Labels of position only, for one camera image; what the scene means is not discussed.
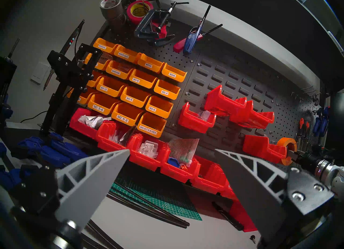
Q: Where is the white crumpled packet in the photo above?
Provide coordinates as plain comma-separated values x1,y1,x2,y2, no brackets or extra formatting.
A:
78,114,112,129

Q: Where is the orange bin labelled M3-4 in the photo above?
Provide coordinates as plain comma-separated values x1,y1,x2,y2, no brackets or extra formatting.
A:
154,79,181,100

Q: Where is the silver manual bag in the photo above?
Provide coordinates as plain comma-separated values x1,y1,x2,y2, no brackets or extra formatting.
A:
168,138,200,167

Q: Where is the red utility lighter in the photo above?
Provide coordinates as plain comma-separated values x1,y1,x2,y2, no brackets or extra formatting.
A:
173,24,223,54

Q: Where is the black soldering iron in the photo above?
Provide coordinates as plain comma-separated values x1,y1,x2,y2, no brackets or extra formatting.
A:
43,19,85,91

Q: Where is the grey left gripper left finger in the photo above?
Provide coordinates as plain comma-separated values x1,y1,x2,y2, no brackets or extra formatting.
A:
55,149,131,230

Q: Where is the orange bin labelled M4-0.7 HEX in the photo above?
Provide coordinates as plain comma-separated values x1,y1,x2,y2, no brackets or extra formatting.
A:
137,112,167,138

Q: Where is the orange bin labelled M3X6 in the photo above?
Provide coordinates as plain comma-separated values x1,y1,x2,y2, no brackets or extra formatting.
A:
161,63,188,83

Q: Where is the grey duct tape roll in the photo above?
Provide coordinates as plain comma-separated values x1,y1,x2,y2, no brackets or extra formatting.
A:
99,0,127,28

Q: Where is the orange bin labelled M4X4X6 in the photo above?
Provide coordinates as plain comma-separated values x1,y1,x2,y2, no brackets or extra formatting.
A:
106,60,135,80

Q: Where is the orange bin labelled M3-8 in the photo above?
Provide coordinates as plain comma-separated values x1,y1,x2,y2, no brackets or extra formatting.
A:
120,86,151,108

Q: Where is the blue utility lighter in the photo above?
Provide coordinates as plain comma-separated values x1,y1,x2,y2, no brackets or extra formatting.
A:
183,5,211,55

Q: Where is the thin black rod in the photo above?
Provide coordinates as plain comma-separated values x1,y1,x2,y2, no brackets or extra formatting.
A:
107,192,188,229
114,181,190,226

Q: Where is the orange parts bin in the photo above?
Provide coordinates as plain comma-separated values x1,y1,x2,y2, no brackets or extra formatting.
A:
87,71,104,88
67,87,98,105
85,53,113,71

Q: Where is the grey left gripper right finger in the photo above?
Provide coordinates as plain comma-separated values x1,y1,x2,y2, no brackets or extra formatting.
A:
215,149,289,247

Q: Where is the red tape roll yellow core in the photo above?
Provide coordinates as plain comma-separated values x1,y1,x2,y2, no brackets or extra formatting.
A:
126,0,154,25

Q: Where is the dark metal C-clamp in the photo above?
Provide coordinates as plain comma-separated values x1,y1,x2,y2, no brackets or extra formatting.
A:
134,1,190,47

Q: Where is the blue hanging spring clamp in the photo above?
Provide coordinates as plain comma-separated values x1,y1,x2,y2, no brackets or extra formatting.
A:
313,109,323,137
320,107,329,136

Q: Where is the orange bin labelled M3X5X4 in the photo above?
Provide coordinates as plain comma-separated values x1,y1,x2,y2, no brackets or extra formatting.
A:
93,38,119,54

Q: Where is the orange tape roll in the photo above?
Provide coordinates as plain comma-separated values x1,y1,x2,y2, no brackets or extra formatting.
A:
277,137,298,166

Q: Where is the orange bin labelled M2.5-6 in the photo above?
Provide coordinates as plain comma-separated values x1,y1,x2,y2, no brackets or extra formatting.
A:
87,93,121,116

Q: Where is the small clear screw packet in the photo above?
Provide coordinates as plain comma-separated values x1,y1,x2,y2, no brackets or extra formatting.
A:
138,141,159,159

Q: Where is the orange bin labelled M2.5-5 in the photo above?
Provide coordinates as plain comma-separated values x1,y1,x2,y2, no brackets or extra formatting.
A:
111,102,144,126

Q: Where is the white wall switch plate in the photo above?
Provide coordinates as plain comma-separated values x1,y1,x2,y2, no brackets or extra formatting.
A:
30,62,49,84

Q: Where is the orange bin labelled M4-6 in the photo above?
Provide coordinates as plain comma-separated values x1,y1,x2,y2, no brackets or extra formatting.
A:
129,69,158,89

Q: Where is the black marker pen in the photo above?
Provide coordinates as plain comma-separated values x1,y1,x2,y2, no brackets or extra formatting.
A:
212,201,245,231

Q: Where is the orange bin labelled M3-6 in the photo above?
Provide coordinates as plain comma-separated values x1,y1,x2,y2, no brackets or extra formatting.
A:
145,95,174,119

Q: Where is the orange bin labelled M3-12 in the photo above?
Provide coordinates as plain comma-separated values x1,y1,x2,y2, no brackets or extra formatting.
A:
96,76,129,98

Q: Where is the black metal stand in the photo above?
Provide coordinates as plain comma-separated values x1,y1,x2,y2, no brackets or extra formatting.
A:
39,43,102,138

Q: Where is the blue bar clamp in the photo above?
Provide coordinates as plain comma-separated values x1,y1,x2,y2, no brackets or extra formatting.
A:
17,133,89,168
0,168,33,192

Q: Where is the orange bin labelled M3X8 BAD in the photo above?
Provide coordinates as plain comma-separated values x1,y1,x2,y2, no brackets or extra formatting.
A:
114,45,142,64

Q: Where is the grey metal pegboard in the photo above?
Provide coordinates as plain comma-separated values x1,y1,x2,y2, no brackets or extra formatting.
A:
91,17,331,171

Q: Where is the green cutting mat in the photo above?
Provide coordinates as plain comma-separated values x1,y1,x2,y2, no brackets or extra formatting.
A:
109,168,202,221

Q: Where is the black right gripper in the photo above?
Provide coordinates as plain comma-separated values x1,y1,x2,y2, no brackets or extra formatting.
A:
288,149,319,171

